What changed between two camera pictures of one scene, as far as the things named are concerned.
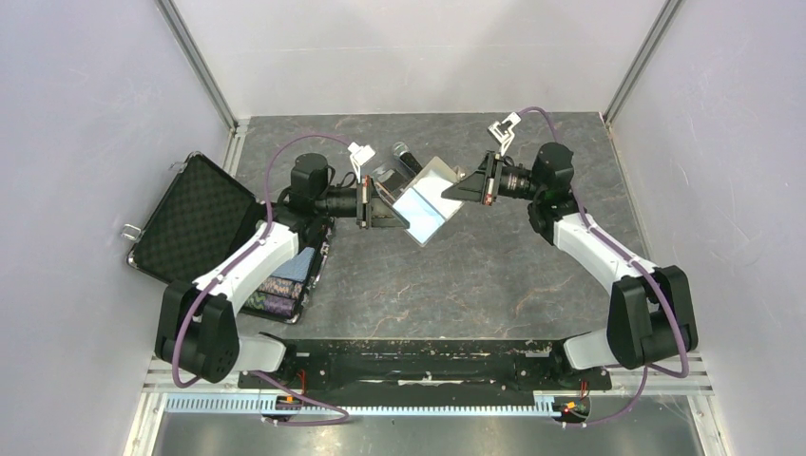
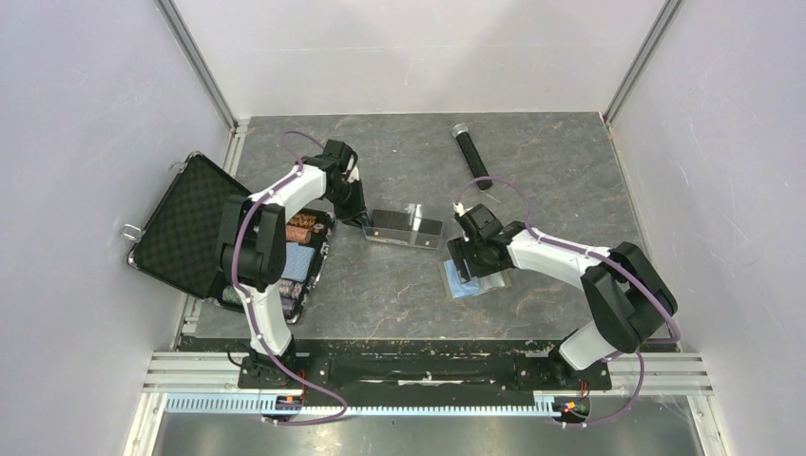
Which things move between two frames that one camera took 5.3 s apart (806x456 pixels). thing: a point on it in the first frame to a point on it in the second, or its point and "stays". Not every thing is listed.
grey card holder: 422,205 to 478,286
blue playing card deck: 297,267 stays
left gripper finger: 384,216 to 361,220
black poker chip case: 204,212 stays
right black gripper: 472,188 to 460,249
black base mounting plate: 430,366 stays
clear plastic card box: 390,183 to 397,226
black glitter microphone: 402,152 to 471,155
